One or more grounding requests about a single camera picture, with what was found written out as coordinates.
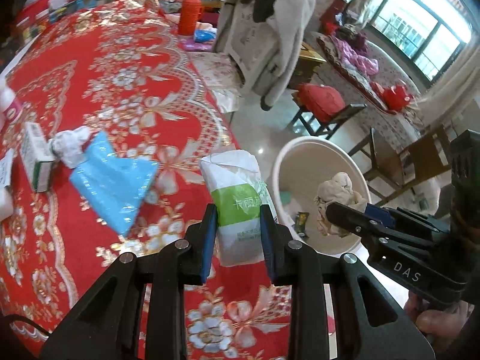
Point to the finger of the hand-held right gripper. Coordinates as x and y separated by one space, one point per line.
348 217
378 212

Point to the red floral tablecloth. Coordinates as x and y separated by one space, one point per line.
112 63

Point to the yellow wooden side table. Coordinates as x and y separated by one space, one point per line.
311 56

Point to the white pill bottle pink label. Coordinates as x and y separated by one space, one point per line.
9 107

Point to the white carved chair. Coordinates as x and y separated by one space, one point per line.
247 45

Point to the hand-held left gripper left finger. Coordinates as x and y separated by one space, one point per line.
209 243

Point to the teal cloth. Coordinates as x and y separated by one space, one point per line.
286 197

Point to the dark wooden stool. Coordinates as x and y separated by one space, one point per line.
352 110

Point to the green and white medicine box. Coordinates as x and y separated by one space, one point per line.
37 157

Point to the beige wastebasket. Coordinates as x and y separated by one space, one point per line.
300 157

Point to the grey fleece coat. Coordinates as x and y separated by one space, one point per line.
285 26

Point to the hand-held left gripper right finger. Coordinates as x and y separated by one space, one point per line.
268 243

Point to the pink clothes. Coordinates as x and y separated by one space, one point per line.
352 54

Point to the small red fabric ornament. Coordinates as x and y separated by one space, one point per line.
397 97

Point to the person's right hand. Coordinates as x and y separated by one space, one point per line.
431 326

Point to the dark green snack packet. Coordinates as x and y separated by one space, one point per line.
301 223

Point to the white open carton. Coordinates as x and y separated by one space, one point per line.
9 204

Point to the blue plastic packet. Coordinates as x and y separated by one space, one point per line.
112 187

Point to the crumpled white tissue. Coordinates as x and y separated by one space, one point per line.
69 150

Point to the light blue plastic item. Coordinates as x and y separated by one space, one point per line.
204 36

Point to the dark framed window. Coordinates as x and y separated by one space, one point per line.
412 26

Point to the brown wooden chair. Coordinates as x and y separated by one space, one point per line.
423 150

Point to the beige crumpled cloth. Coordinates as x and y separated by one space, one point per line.
337 195

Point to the white and green soft packet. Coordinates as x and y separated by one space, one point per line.
234 180

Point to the red thermos flask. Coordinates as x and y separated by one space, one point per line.
189 15

